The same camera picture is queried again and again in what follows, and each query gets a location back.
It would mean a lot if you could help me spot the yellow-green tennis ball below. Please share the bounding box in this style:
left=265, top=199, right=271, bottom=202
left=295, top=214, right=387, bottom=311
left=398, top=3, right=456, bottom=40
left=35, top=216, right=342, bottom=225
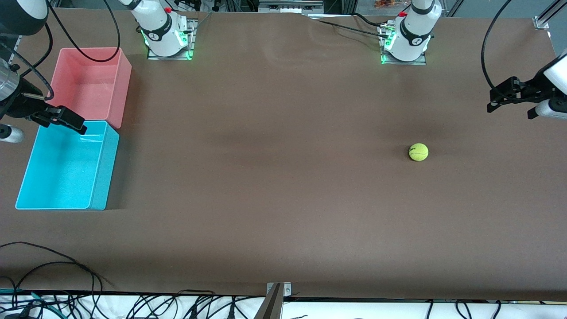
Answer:
left=408, top=143, right=429, bottom=162

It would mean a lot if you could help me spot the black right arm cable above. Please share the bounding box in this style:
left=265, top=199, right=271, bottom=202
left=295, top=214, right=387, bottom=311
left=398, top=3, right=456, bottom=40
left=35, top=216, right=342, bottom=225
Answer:
left=0, top=0, right=121, bottom=101

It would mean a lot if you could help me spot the grey metal box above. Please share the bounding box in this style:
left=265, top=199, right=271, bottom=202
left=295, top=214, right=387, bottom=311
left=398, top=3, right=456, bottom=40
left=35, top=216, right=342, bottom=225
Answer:
left=258, top=0, right=324, bottom=14

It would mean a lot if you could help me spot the aluminium frame profile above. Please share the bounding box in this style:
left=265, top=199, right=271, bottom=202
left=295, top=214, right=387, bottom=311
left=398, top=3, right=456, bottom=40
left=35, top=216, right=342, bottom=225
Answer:
left=533, top=0, right=567, bottom=30

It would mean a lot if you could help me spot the pink plastic bin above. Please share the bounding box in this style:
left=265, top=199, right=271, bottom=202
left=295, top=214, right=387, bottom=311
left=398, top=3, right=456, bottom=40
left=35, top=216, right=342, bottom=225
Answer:
left=46, top=47, right=132, bottom=129

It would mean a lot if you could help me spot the long black loose cable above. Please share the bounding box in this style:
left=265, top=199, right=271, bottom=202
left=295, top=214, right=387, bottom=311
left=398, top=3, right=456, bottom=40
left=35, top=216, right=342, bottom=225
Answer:
left=0, top=241, right=115, bottom=291
left=0, top=261, right=97, bottom=306

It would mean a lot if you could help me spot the black base cable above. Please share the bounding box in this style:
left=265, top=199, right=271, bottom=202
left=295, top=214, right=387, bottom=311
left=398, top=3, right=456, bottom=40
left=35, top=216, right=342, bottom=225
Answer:
left=352, top=12, right=384, bottom=27
left=317, top=19, right=387, bottom=38

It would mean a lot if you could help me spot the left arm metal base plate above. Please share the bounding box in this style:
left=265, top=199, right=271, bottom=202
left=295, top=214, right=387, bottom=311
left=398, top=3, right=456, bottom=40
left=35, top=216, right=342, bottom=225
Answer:
left=380, top=24, right=428, bottom=66

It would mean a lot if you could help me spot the silver metal bracket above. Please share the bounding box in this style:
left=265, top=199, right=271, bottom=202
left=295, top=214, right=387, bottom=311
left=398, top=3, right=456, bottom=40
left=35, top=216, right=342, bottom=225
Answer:
left=266, top=282, right=292, bottom=296

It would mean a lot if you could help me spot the dark grey metal bar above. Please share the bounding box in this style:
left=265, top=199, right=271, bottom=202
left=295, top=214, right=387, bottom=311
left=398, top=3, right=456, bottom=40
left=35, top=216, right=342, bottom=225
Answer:
left=253, top=284, right=284, bottom=319

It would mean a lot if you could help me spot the blue plastic bin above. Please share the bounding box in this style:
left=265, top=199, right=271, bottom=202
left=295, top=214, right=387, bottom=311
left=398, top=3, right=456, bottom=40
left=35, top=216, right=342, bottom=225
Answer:
left=15, top=120, right=120, bottom=211

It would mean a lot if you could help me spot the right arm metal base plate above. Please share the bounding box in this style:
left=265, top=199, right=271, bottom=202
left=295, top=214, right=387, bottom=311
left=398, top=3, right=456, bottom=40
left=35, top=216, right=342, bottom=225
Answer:
left=147, top=19, right=196, bottom=61

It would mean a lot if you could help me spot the teal cable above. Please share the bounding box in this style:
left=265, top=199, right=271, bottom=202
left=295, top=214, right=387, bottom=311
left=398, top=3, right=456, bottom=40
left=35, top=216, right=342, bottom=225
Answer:
left=0, top=288, right=60, bottom=317

